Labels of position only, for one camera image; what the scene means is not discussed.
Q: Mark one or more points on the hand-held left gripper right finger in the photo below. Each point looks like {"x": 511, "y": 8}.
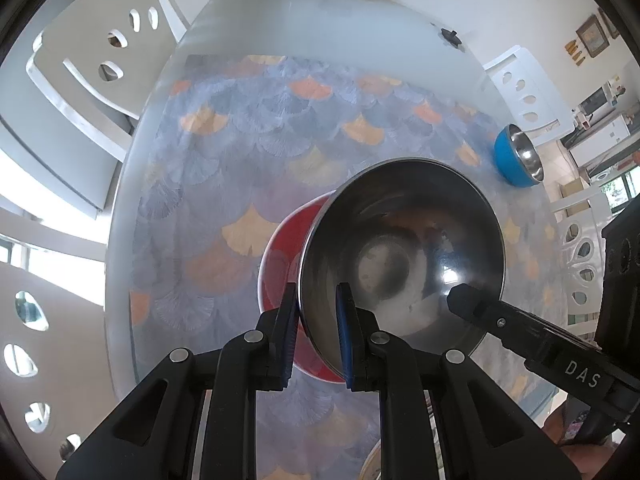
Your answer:
{"x": 344, "y": 340}

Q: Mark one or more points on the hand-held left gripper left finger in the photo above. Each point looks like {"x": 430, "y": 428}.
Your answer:
{"x": 288, "y": 342}

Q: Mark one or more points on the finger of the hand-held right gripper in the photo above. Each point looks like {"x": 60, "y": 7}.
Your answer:
{"x": 500, "y": 320}

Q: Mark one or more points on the red steel bowl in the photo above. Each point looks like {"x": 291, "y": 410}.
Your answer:
{"x": 400, "y": 240}

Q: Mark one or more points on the person's right hand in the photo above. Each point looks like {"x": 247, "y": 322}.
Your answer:
{"x": 567, "y": 422}

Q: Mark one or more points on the white cutout-back chair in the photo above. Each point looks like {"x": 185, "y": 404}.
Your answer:
{"x": 55, "y": 340}
{"x": 85, "y": 60}
{"x": 580, "y": 260}
{"x": 520, "y": 85}

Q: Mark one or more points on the white kitchen appliance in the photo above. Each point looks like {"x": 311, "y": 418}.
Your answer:
{"x": 600, "y": 140}

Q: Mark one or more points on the blue steel bowl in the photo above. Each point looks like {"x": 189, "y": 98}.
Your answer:
{"x": 517, "y": 155}

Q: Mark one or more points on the microwave oven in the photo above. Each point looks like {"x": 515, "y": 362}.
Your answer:
{"x": 595, "y": 102}

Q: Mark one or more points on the grey fan-pattern tablecloth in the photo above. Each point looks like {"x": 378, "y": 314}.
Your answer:
{"x": 210, "y": 170}

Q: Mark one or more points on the small black table knob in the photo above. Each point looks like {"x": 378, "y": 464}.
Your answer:
{"x": 451, "y": 38}

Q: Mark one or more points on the orange wall ornaments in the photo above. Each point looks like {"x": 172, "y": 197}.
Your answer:
{"x": 575, "y": 53}

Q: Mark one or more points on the small framed wall picture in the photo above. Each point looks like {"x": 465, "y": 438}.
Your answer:
{"x": 610, "y": 24}
{"x": 591, "y": 36}

